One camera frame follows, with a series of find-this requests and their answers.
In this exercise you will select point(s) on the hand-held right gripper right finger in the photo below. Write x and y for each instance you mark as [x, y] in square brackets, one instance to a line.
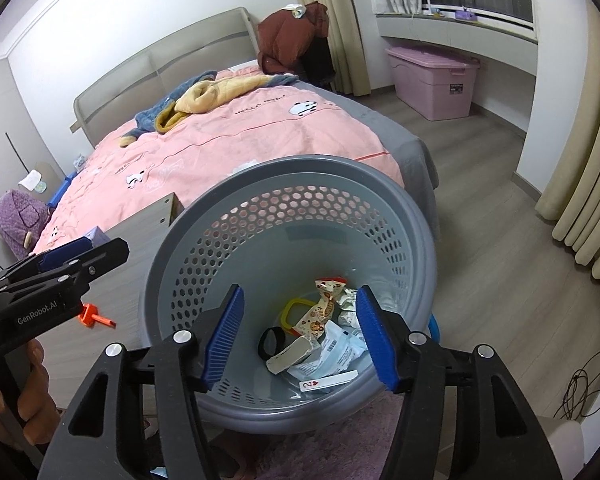
[377, 340]

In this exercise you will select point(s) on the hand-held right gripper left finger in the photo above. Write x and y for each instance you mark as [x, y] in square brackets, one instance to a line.
[225, 340]

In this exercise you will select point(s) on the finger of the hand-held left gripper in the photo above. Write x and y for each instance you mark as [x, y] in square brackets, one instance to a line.
[65, 252]
[100, 257]

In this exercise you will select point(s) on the white paper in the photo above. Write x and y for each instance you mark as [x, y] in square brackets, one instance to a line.
[349, 310]

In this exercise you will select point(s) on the white and blue packet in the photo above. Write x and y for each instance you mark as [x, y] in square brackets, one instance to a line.
[335, 350]

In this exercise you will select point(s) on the red patterned snack bag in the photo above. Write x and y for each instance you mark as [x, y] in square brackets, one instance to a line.
[322, 310]

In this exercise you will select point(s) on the torn white carton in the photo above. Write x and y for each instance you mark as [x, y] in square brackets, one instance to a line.
[290, 355]

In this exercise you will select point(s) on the grey perforated plastic basket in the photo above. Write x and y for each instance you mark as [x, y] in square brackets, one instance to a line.
[300, 240]

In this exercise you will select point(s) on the person's left hand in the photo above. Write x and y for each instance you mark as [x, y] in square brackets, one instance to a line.
[40, 385]

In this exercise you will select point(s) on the lavender cardboard box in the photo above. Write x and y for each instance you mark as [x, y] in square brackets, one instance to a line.
[96, 236]

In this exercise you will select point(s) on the purple fleece garment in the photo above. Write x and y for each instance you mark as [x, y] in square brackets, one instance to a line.
[17, 220]

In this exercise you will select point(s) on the orange plastic clip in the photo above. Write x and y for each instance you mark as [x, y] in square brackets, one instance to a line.
[92, 316]

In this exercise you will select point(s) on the playing card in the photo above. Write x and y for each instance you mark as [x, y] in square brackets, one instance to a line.
[330, 381]

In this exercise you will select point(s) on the small white folded cloth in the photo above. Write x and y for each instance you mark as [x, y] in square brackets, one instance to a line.
[31, 179]

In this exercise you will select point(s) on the small white patterned pouch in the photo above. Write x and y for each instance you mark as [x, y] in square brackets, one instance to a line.
[80, 161]

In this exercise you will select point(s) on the white wardrobe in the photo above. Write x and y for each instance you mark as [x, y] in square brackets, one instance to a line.
[10, 125]

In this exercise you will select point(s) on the pink bed with headboard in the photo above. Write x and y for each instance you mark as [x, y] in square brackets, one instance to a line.
[205, 140]

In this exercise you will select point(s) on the blue and yellow fleece robe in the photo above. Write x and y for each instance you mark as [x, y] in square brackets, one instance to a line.
[200, 97]

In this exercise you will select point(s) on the grey bed headboard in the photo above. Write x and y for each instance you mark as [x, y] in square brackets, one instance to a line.
[155, 70]

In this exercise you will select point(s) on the grey bed cover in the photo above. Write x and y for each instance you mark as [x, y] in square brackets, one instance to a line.
[405, 145]

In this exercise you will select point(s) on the pink plastic storage box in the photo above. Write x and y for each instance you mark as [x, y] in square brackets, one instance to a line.
[430, 82]

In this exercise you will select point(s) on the beige curtain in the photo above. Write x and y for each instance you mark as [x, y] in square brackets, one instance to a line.
[590, 160]
[340, 25]

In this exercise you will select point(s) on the brown coat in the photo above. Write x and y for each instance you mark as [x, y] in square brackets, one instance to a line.
[285, 40]

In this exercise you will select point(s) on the white window ledge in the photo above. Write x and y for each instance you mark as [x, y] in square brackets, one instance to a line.
[460, 35]

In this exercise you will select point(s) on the small purple tray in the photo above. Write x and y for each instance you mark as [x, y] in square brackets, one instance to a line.
[467, 15]

